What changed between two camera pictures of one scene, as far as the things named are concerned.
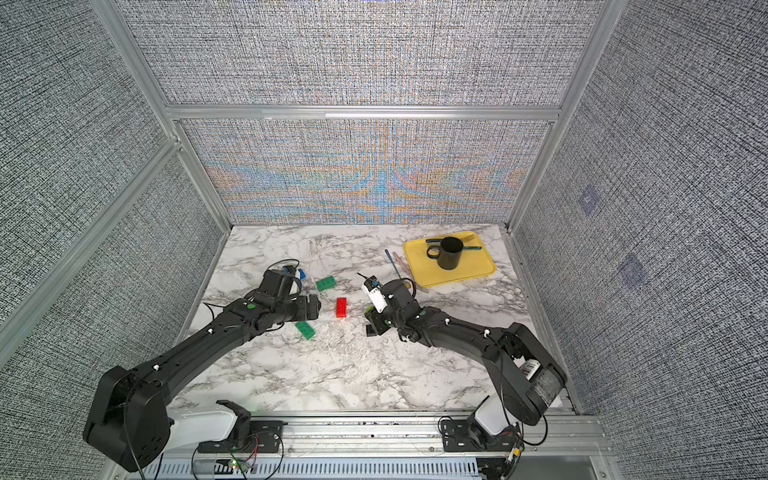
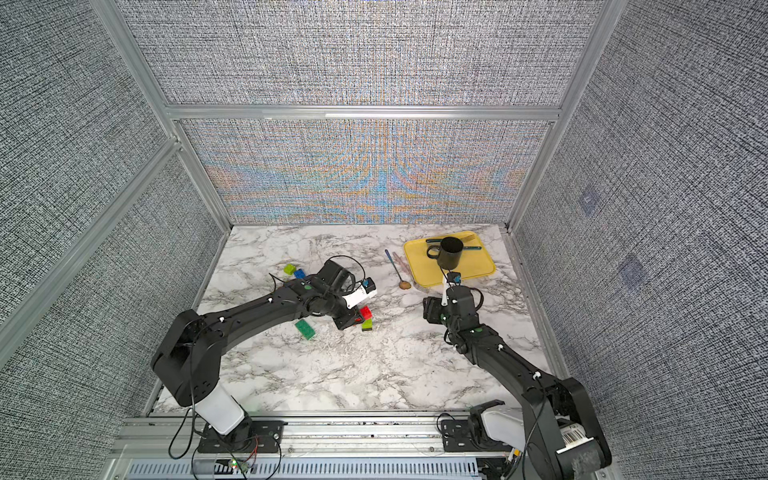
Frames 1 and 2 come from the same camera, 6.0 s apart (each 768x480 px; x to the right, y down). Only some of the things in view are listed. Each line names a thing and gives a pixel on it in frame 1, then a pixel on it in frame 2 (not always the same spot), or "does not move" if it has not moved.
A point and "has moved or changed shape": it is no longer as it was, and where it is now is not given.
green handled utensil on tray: x=439 y=240 does not move
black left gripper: x=304 y=313 -> x=351 y=318
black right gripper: x=374 y=318 -> x=431 y=309
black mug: x=449 y=252 does not move
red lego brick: x=341 y=307 has moved or changed shape
